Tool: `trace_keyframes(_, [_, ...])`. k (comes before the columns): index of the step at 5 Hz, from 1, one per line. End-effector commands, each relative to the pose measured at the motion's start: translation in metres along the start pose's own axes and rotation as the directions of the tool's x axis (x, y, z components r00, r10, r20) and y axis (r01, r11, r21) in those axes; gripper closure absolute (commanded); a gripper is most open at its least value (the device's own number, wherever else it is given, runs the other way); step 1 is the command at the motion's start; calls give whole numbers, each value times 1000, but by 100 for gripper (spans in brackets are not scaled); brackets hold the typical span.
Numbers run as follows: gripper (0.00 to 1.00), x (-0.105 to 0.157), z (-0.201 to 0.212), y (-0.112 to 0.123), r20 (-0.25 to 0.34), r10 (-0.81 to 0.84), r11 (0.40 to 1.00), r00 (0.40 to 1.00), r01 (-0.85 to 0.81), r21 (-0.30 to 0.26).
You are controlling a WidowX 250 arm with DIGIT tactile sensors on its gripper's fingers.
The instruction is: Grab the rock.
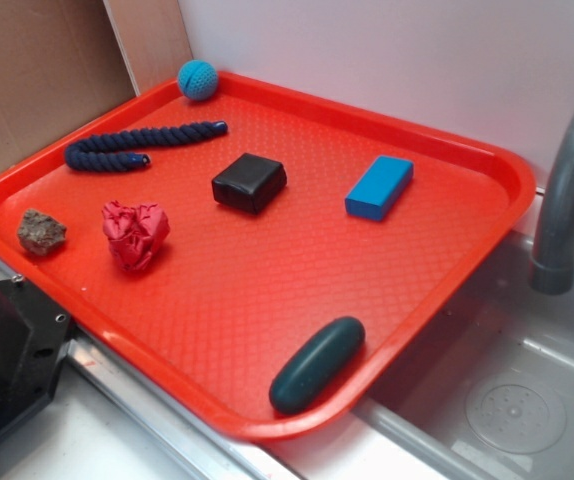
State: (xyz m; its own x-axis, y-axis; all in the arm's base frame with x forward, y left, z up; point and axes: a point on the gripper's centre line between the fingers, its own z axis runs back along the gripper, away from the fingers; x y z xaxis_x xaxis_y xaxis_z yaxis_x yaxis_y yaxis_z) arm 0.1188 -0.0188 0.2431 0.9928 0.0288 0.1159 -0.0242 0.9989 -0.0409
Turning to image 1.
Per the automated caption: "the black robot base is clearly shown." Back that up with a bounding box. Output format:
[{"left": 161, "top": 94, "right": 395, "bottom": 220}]
[{"left": 0, "top": 279, "right": 72, "bottom": 440}]

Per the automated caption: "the grey brown rock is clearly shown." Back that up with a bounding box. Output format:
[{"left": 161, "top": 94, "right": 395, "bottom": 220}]
[{"left": 17, "top": 209, "right": 67, "bottom": 256}]

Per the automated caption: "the red plastic tray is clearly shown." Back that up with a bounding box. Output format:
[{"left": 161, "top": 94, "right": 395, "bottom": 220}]
[{"left": 0, "top": 73, "right": 536, "bottom": 441}]

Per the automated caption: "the black square cushion block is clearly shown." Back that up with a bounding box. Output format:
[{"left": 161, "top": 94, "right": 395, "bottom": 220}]
[{"left": 211, "top": 153, "right": 287, "bottom": 215}]

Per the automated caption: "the blue rectangular block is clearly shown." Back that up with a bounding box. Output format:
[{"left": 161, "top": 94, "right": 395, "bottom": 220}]
[{"left": 344, "top": 156, "right": 414, "bottom": 221}]

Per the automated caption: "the dark green oval capsule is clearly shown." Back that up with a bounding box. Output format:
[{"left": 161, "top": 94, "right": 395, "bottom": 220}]
[{"left": 269, "top": 316, "right": 366, "bottom": 415}]

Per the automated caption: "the crumpled red cloth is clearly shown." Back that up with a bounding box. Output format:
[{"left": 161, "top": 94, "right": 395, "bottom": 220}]
[{"left": 102, "top": 201, "right": 171, "bottom": 272}]

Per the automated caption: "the light blue knitted ball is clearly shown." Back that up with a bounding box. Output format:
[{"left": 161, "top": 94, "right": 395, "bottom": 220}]
[{"left": 177, "top": 60, "right": 219, "bottom": 101}]

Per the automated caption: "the grey plastic sink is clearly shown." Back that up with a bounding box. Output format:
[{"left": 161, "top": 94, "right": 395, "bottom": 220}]
[{"left": 270, "top": 204, "right": 574, "bottom": 479}]

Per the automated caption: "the brown cardboard panel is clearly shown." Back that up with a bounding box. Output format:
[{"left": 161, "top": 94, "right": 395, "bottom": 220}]
[{"left": 0, "top": 1, "right": 192, "bottom": 173}]

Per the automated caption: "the dark blue twisted rope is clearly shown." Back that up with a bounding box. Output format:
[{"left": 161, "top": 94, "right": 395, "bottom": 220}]
[{"left": 63, "top": 119, "right": 230, "bottom": 175}]

